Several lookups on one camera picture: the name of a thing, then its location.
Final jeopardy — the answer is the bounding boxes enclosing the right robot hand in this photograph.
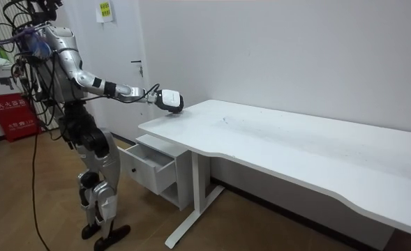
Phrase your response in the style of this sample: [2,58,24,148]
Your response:
[154,89,185,114]

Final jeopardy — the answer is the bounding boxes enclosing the white bedside cabinet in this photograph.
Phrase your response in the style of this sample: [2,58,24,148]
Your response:
[117,133,194,212]

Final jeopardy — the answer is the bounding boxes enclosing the open white drawer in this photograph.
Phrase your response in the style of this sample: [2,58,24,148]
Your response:
[117,142,177,195]

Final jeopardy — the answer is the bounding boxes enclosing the robot legs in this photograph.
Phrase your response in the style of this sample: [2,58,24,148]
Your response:
[58,101,132,251]

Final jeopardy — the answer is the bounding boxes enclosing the robot body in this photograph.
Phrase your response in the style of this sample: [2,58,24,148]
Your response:
[2,0,89,105]

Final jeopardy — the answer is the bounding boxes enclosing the yellow paper note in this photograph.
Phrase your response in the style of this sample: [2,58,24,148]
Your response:
[99,1,112,17]

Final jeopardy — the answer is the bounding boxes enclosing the white desk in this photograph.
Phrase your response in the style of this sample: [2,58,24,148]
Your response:
[137,99,411,250]

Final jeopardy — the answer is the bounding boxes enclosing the red fire equipment box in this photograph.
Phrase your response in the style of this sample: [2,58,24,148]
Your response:
[0,93,41,143]

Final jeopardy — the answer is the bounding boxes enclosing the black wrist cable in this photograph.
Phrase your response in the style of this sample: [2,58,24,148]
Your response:
[135,83,161,104]

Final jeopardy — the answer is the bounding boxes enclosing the dark door handle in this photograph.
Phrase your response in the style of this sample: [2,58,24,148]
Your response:
[130,59,144,78]

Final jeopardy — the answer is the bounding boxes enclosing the black floor cable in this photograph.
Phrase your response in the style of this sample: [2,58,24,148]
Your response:
[31,131,51,251]

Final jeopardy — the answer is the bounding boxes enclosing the cable bundle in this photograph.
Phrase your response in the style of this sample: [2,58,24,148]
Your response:
[0,0,49,53]

